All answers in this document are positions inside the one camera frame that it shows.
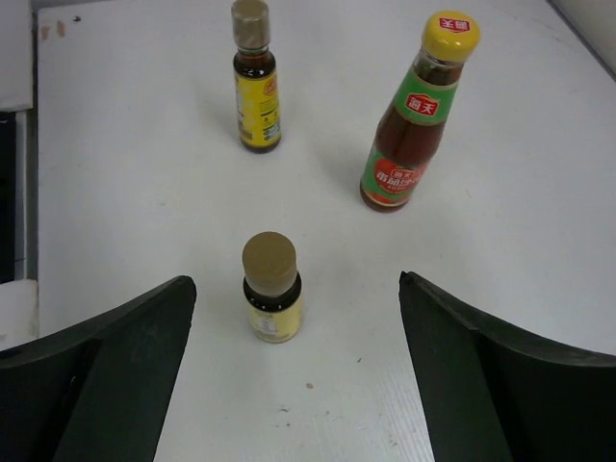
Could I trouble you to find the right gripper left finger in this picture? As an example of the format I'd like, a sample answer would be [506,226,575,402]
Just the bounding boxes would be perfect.
[1,275,196,461]

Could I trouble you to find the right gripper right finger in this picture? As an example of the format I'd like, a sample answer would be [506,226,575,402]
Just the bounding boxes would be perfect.
[398,272,615,461]

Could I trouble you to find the small yellow bottle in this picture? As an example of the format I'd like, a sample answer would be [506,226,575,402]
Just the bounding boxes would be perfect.
[242,231,303,344]
[231,0,281,153]

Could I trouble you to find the yellow-cap sauce bottle left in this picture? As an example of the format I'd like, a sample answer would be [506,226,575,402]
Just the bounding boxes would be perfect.
[360,10,480,212]

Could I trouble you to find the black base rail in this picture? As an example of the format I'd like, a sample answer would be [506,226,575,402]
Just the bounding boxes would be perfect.
[0,112,16,284]

